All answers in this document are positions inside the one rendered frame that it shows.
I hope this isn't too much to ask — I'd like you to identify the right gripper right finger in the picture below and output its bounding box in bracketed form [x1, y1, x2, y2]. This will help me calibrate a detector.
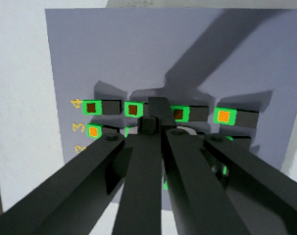
[158, 97, 297, 235]

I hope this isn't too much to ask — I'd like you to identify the grey switch panel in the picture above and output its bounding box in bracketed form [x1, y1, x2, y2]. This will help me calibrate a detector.
[44, 8, 297, 171]

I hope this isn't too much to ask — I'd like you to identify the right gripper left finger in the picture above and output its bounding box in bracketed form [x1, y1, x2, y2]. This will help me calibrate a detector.
[0, 97, 163, 235]

